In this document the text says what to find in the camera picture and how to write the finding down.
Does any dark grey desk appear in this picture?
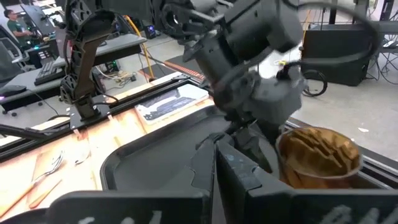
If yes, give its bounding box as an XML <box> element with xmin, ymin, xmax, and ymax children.
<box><xmin>0</xmin><ymin>33</ymin><xmax>147</xmax><ymax>113</ymax></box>

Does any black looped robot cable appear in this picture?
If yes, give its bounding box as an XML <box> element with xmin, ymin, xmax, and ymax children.
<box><xmin>278</xmin><ymin>1</ymin><xmax>383</xmax><ymax>78</ymax></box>

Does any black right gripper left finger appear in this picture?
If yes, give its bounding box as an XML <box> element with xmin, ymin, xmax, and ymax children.
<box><xmin>0</xmin><ymin>139</ymin><xmax>216</xmax><ymax>224</ymax></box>

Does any black keyboard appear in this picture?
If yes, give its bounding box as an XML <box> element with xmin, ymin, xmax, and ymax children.
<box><xmin>33</xmin><ymin>60</ymin><xmax>66</xmax><ymax>86</ymax></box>

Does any person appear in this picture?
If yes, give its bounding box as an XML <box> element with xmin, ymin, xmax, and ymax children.
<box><xmin>2</xmin><ymin>9</ymin><xmax>34</xmax><ymax>47</ymax></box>

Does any amber ribbed glass cup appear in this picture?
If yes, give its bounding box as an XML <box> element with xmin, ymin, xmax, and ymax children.
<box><xmin>275</xmin><ymin>126</ymin><xmax>363</xmax><ymax>190</ymax></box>

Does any blue tablet device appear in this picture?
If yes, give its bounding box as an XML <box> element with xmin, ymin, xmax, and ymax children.
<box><xmin>135</xmin><ymin>83</ymin><xmax>210</xmax><ymax>125</ymax></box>

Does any yellow cable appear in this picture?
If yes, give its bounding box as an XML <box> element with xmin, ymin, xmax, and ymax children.
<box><xmin>123</xmin><ymin>14</ymin><xmax>156</xmax><ymax>81</ymax></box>

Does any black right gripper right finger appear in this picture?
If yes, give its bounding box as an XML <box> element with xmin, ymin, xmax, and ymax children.
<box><xmin>216</xmin><ymin>141</ymin><xmax>398</xmax><ymax>224</ymax></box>

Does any black aluminium table frame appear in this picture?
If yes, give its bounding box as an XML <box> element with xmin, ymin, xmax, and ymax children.
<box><xmin>0</xmin><ymin>73</ymin><xmax>398</xmax><ymax>190</ymax></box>

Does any black mat with orange stripes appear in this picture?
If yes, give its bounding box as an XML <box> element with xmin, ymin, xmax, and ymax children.
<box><xmin>138</xmin><ymin>55</ymin><xmax>206</xmax><ymax>81</ymax></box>

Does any black plastic tray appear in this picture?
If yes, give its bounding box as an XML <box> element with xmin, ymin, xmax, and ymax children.
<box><xmin>99</xmin><ymin>105</ymin><xmax>383</xmax><ymax>224</ymax></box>

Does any black computer mouse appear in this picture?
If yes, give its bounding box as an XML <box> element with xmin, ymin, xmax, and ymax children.
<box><xmin>0</xmin><ymin>84</ymin><xmax>27</xmax><ymax>98</ymax></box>

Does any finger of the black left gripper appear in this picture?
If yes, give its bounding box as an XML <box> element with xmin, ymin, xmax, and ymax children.
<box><xmin>195</xmin><ymin>121</ymin><xmax>241</xmax><ymax>151</ymax></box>
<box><xmin>234</xmin><ymin>123</ymin><xmax>282</xmax><ymax>174</ymax></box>

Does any coiled black cable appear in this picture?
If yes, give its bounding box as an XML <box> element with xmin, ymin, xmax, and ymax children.
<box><xmin>301</xmin><ymin>68</ymin><xmax>328</xmax><ymax>97</ymax></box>

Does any large black box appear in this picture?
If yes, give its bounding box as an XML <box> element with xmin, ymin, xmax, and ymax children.
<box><xmin>300</xmin><ymin>23</ymin><xmax>379</xmax><ymax>87</ymax></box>

